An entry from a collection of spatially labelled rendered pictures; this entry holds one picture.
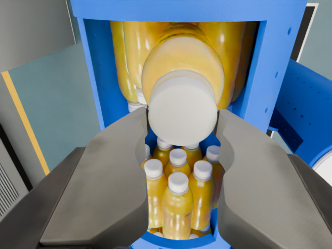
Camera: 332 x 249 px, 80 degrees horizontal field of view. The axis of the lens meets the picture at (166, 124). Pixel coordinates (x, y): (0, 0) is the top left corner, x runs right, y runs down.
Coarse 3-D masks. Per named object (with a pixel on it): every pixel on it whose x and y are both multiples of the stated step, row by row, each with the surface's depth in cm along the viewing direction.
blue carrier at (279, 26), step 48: (96, 0) 17; (144, 0) 15; (192, 0) 15; (240, 0) 15; (288, 0) 17; (96, 48) 31; (288, 48) 21; (96, 96) 32; (240, 96) 40; (144, 240) 35; (192, 240) 35
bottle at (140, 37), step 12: (132, 24) 26; (144, 24) 25; (156, 24) 26; (168, 24) 27; (132, 36) 26; (144, 36) 26; (156, 36) 26; (132, 48) 27; (144, 48) 27; (132, 60) 28; (144, 60) 28; (132, 72) 29
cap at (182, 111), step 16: (176, 80) 11; (192, 80) 11; (160, 96) 10; (176, 96) 10; (192, 96) 10; (208, 96) 10; (160, 112) 11; (176, 112) 11; (192, 112) 11; (208, 112) 11; (160, 128) 11; (176, 128) 11; (192, 128) 11; (208, 128) 11; (176, 144) 12; (192, 144) 12
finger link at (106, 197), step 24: (120, 120) 10; (144, 120) 11; (96, 144) 8; (120, 144) 8; (144, 144) 9; (96, 168) 7; (120, 168) 7; (72, 192) 6; (96, 192) 6; (120, 192) 6; (144, 192) 6; (72, 216) 6; (96, 216) 6; (120, 216) 6; (144, 216) 6; (48, 240) 5; (72, 240) 5; (96, 240) 5; (120, 240) 6
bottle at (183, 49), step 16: (176, 32) 17; (192, 32) 17; (160, 48) 14; (176, 48) 13; (192, 48) 13; (208, 48) 14; (144, 64) 15; (160, 64) 13; (176, 64) 12; (192, 64) 12; (208, 64) 13; (144, 80) 14; (160, 80) 12; (208, 80) 13; (224, 80) 15; (144, 96) 14
